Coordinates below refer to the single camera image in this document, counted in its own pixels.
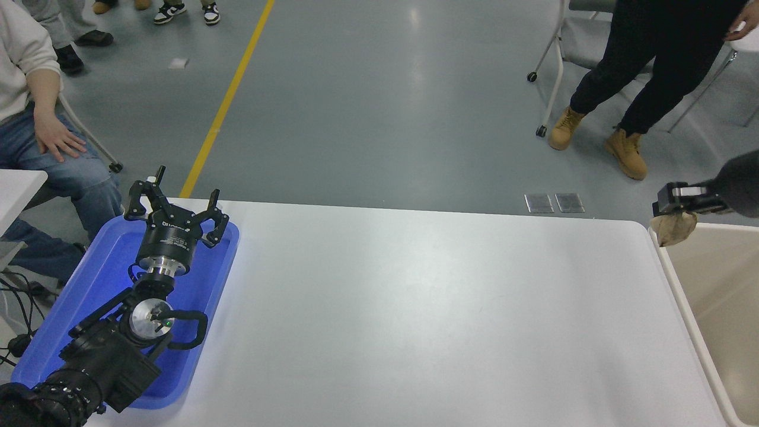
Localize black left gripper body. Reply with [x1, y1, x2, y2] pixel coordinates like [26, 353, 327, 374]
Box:
[136, 215, 200, 269]

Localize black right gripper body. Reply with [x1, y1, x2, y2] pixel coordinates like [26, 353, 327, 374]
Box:
[712, 150, 759, 218]

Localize person's hand on thigh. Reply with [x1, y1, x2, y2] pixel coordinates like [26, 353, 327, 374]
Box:
[33, 110, 88, 162]

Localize booted person's left hand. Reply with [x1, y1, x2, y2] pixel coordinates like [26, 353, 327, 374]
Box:
[725, 2, 759, 42]

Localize white chair leg with caster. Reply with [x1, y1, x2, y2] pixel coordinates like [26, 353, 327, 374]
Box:
[56, 92, 124, 173]

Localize blue plastic tray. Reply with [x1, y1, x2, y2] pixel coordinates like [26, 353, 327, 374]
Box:
[11, 213, 241, 411]

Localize person in blue jeans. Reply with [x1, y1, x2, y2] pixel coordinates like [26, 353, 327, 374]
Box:
[0, 0, 123, 285]

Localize large pale bin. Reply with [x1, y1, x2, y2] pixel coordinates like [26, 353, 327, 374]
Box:
[648, 222, 759, 427]

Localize small white side table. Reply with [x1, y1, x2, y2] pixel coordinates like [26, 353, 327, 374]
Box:
[0, 168, 48, 238]

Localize person in tan boots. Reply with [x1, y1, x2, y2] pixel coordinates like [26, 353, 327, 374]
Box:
[548, 0, 759, 181]

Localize person in black shoes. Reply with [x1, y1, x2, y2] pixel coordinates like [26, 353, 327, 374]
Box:
[24, 0, 114, 75]

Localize black power adapter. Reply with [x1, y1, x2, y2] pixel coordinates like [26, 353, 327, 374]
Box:
[6, 333, 35, 359]

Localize person in white-black sneakers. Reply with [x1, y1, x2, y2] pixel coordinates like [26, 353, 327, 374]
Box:
[154, 0, 221, 26]

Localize person in tan shoes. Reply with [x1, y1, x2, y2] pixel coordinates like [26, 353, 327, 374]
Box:
[92, 0, 151, 15]

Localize black floor cables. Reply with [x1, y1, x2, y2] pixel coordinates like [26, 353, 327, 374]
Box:
[0, 270, 60, 368]

